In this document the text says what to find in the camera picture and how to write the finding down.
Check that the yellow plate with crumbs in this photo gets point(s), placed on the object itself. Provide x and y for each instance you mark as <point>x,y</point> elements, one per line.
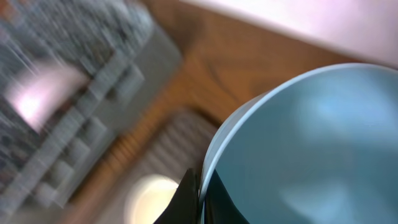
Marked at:
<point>148,199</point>

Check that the light blue bowl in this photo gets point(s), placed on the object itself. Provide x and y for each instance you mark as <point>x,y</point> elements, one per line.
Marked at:
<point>319,148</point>

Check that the grey dishwasher rack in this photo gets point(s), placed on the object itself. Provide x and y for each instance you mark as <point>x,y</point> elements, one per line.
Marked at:
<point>127,57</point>

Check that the dark brown serving tray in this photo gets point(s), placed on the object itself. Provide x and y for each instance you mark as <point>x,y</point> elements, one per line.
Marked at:
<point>179,144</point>

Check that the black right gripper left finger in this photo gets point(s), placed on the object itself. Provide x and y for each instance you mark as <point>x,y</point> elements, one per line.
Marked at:
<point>183,207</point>

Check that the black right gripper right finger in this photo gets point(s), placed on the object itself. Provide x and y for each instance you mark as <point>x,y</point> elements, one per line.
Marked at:
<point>218,206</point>

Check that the pink bowl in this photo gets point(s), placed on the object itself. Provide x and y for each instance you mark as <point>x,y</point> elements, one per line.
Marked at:
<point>37,93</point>

